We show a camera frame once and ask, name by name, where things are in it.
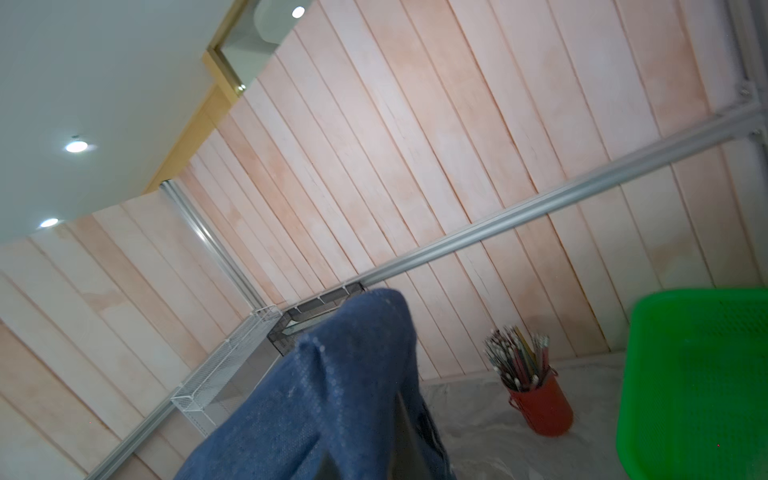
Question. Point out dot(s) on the white wire mesh shelf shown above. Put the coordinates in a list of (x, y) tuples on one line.
[(204, 397)]

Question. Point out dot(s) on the horizontal aluminium frame rail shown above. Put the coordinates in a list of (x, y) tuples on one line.
[(737, 121)]

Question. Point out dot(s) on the left aluminium frame rail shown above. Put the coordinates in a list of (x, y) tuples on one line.
[(133, 441)]

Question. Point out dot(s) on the blue denim trousers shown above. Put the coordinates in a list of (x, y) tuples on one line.
[(326, 411)]

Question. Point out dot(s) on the black mesh wall basket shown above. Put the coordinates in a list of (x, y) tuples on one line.
[(309, 313)]

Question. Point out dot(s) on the left vertical aluminium post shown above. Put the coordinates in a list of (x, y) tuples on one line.
[(212, 243)]

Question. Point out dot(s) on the red metal pencil cup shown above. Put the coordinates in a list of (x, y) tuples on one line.
[(545, 409)]

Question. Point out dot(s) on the green plastic basket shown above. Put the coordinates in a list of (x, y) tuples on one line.
[(694, 393)]

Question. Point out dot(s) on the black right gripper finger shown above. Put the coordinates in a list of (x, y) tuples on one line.
[(408, 461)]

